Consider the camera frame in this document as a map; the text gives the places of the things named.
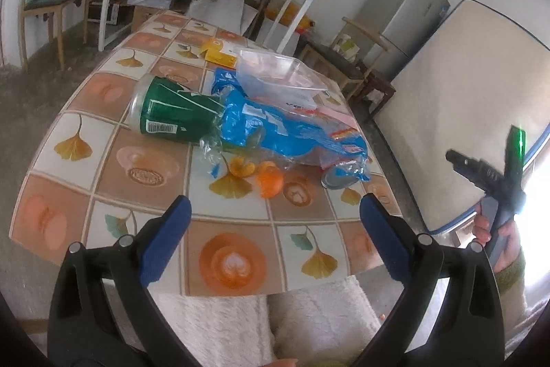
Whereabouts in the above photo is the brown cardboard box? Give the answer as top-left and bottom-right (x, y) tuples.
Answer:
(131, 3), (173, 30)

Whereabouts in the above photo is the blue plastic snack bag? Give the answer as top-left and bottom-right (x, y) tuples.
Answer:
(200, 85), (372, 184)

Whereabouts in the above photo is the person's right hand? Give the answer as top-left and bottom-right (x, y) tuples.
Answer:
(472, 213), (525, 271)

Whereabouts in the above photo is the white mattress blue edge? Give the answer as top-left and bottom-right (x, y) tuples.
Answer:
(373, 0), (550, 234)

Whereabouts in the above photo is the white sack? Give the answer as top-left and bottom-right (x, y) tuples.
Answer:
(187, 0), (248, 36)

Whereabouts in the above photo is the clear plastic container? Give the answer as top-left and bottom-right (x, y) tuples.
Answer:
(234, 48), (330, 110)

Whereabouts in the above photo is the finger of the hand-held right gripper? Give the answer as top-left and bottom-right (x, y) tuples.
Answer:
(445, 149), (503, 190)

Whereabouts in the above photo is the wooden chair with cushion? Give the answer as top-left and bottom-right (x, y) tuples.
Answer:
(19, 0), (93, 71)

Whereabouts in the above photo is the large orange peel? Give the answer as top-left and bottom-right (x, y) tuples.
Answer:
(255, 161), (285, 199)

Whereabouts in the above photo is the small orange peel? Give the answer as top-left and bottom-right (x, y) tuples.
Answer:
(229, 157), (255, 179)

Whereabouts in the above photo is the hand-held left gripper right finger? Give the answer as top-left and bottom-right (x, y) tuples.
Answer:
(350, 193), (505, 367)

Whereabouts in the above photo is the ginkgo print tablecloth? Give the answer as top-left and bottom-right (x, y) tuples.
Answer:
(9, 9), (415, 298)

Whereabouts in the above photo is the grey refrigerator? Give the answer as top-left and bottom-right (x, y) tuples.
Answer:
(350, 0), (450, 79)

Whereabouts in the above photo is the pink plastic wrapper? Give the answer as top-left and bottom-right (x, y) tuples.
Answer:
(317, 106), (359, 133)

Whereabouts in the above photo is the wooden chair black seat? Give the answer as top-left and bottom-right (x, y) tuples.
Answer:
(296, 17), (389, 101)

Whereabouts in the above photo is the person's right forearm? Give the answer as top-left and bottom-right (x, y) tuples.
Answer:
(494, 251), (548, 355)

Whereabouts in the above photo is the yellow cardboard box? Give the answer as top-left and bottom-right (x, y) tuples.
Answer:
(201, 39), (239, 68)

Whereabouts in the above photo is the white green bag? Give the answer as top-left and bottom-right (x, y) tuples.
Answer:
(335, 34), (362, 62)

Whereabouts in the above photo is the green plastic bottle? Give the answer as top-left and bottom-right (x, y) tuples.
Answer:
(129, 75), (227, 144)

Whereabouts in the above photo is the dark wooden stool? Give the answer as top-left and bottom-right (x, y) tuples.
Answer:
(356, 70), (396, 116)

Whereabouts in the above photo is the orange plastic bag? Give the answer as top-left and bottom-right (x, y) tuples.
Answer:
(264, 0), (312, 34)

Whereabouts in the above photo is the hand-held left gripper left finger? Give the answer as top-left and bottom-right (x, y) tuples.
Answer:
(47, 195), (202, 367)

